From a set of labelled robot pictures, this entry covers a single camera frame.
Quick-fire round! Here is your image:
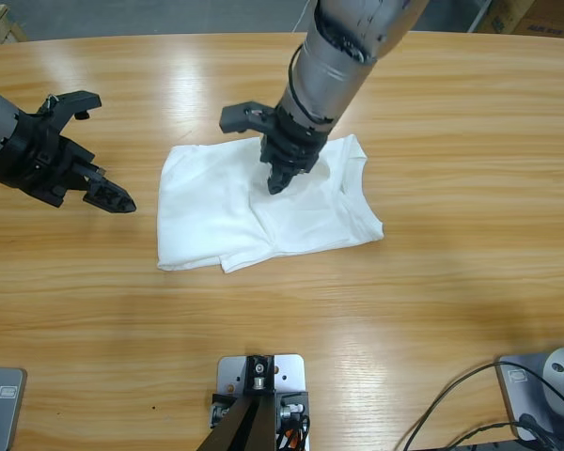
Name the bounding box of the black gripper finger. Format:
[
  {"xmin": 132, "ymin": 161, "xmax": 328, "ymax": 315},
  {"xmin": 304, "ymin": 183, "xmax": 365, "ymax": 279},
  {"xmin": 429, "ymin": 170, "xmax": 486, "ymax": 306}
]
[
  {"xmin": 265, "ymin": 162, "xmax": 289, "ymax": 194},
  {"xmin": 274, "ymin": 162, "xmax": 302, "ymax": 194},
  {"xmin": 82, "ymin": 180, "xmax": 138, "ymax": 215}
]

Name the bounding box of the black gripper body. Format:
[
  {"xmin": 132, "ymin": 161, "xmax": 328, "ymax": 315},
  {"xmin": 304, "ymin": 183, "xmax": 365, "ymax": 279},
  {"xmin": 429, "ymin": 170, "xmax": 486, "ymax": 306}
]
[
  {"xmin": 258, "ymin": 105, "xmax": 335, "ymax": 176},
  {"xmin": 0, "ymin": 110, "xmax": 107, "ymax": 209}
]

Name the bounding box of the white T-shirt with UNITREE print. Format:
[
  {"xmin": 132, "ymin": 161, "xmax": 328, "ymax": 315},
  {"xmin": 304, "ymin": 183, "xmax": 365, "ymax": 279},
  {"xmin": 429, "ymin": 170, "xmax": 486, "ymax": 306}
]
[{"xmin": 157, "ymin": 133, "xmax": 386, "ymax": 274}]

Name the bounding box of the wooden pallet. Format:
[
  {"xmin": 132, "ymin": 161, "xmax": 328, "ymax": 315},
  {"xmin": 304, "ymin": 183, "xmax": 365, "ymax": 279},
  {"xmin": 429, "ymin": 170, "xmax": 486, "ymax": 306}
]
[{"xmin": 0, "ymin": 3, "xmax": 28, "ymax": 46}]

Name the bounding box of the black block with silver connector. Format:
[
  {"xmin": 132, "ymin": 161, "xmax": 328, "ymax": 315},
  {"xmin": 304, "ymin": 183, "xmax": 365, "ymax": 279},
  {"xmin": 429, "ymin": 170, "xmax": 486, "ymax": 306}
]
[{"xmin": 275, "ymin": 390, "xmax": 310, "ymax": 424}]

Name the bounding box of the black and silver clamp fitting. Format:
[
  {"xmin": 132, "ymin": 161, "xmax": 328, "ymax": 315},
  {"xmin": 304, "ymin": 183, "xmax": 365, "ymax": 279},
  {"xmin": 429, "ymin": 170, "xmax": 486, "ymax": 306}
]
[{"xmin": 209, "ymin": 393, "xmax": 236, "ymax": 429}]

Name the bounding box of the cardboard box with blue print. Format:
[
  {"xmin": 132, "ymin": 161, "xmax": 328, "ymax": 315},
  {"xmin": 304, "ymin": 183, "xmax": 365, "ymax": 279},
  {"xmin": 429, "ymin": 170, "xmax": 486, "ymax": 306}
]
[{"xmin": 477, "ymin": 0, "xmax": 537, "ymax": 35}]

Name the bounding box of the cardboard box with dark lettering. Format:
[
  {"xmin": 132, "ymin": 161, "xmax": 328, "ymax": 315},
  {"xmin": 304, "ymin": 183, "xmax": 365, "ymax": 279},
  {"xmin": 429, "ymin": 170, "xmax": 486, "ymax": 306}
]
[{"xmin": 511, "ymin": 0, "xmax": 564, "ymax": 38}]

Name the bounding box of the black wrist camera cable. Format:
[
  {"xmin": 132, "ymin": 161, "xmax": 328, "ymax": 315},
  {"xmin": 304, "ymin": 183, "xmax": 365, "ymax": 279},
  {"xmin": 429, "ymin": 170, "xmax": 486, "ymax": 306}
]
[{"xmin": 287, "ymin": 44, "xmax": 333, "ymax": 126}]

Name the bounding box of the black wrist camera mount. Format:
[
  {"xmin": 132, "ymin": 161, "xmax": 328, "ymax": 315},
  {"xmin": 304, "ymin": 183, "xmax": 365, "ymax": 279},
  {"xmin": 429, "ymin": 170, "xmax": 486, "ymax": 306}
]
[
  {"xmin": 219, "ymin": 101, "xmax": 278, "ymax": 137},
  {"xmin": 35, "ymin": 90, "xmax": 102, "ymax": 137}
]

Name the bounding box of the white camera mounting plate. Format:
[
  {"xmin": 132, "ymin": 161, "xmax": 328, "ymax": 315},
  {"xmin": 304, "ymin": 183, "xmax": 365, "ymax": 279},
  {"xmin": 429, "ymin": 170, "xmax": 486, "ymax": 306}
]
[{"xmin": 210, "ymin": 354, "xmax": 311, "ymax": 451}]

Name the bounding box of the black bracket with silver bolt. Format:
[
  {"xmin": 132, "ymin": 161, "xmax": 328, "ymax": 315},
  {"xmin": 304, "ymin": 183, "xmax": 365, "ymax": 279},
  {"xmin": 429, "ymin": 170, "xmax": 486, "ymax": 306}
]
[{"xmin": 243, "ymin": 355, "xmax": 277, "ymax": 398}]

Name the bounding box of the white metal frame leg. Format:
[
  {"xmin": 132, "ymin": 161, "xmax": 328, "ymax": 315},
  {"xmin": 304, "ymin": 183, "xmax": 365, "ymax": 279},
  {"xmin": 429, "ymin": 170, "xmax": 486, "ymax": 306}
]
[{"xmin": 467, "ymin": 0, "xmax": 495, "ymax": 33}]

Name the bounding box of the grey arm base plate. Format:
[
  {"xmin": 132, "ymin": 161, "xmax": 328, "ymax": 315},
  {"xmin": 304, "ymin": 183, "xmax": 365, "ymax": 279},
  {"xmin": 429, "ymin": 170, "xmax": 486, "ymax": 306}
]
[
  {"xmin": 496, "ymin": 352, "xmax": 564, "ymax": 443},
  {"xmin": 0, "ymin": 367, "xmax": 28, "ymax": 451}
]

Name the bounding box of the dark camera post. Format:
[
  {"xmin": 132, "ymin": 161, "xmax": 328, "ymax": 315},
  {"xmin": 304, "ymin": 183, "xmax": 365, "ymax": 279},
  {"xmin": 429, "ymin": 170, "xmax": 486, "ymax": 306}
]
[{"xmin": 201, "ymin": 394, "xmax": 279, "ymax": 451}]

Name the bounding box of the black and orange cable bundle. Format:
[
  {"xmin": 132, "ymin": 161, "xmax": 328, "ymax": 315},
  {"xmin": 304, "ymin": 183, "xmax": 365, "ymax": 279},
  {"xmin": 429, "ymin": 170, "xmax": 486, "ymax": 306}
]
[{"xmin": 275, "ymin": 415, "xmax": 314, "ymax": 451}]

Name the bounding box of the long black cable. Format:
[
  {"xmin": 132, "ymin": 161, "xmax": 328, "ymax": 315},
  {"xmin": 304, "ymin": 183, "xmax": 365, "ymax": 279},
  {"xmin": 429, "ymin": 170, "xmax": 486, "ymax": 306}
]
[{"xmin": 403, "ymin": 362, "xmax": 564, "ymax": 451}]

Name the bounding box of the thin black cable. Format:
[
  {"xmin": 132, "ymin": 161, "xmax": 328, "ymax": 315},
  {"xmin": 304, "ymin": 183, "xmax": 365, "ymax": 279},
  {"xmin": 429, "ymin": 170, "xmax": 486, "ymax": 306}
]
[{"xmin": 450, "ymin": 420, "xmax": 523, "ymax": 451}]

